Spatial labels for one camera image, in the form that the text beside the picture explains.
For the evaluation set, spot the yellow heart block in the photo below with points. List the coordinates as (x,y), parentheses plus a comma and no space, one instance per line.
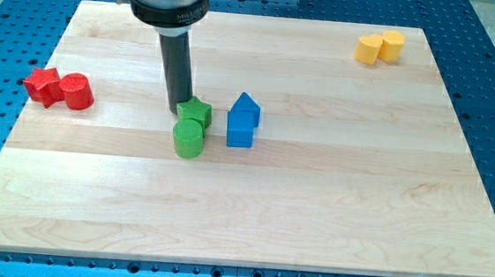
(368,48)

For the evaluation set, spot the green star block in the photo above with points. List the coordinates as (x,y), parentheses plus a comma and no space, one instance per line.
(197,110)

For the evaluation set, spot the light wooden board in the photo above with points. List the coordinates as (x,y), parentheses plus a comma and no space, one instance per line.
(353,169)

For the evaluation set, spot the yellow hexagon block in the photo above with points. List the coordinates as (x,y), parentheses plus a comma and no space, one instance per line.
(392,46)

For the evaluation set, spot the red star block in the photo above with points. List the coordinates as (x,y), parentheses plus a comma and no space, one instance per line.
(43,86)

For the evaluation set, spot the blue cube block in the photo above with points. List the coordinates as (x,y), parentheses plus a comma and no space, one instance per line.
(240,129)

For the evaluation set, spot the red cylinder block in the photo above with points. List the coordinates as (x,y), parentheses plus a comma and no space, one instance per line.
(76,91)

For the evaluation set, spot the green cylinder block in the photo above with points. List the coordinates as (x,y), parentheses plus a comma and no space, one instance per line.
(188,137)

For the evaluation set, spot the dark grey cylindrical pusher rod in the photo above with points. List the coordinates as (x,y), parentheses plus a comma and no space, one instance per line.
(175,55)

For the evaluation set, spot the blue triangle block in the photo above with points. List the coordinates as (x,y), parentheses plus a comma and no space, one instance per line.
(246,104)

